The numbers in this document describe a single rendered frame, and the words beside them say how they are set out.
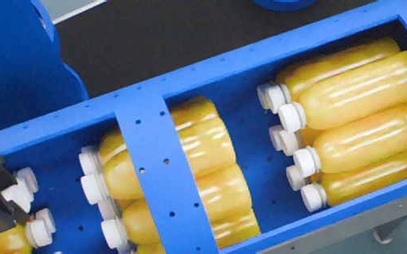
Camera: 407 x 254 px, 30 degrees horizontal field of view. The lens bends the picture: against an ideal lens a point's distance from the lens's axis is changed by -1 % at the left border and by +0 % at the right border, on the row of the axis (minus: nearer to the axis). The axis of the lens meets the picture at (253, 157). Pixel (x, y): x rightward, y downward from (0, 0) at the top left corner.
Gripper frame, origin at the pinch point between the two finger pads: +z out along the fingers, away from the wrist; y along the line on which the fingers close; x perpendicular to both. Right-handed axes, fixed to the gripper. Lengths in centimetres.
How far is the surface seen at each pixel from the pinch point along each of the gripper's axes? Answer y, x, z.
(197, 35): 63, -44, 109
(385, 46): 6, -56, 10
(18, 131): 9.7, -3.0, 5.6
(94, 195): -1.5, -9.6, 7.8
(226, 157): -3.0, -27.5, 6.8
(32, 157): 11.5, -1.6, 21.2
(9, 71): 43, 2, 53
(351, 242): -7, -65, 124
